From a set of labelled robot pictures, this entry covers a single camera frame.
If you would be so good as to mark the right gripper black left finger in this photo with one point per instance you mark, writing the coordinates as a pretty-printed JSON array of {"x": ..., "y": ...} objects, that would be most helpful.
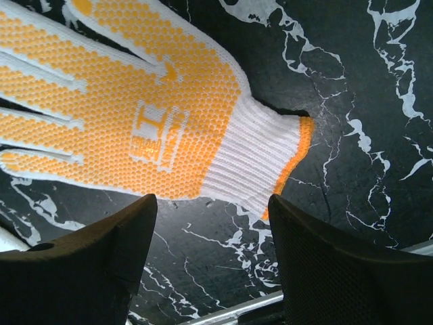
[{"x": 87, "y": 277}]

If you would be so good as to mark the orange dotted glove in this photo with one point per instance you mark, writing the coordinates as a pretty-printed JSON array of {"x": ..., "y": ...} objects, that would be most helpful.
[{"x": 170, "y": 112}]

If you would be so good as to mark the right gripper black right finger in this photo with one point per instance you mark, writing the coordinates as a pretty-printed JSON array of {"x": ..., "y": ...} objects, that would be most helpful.
[{"x": 330, "y": 277}]

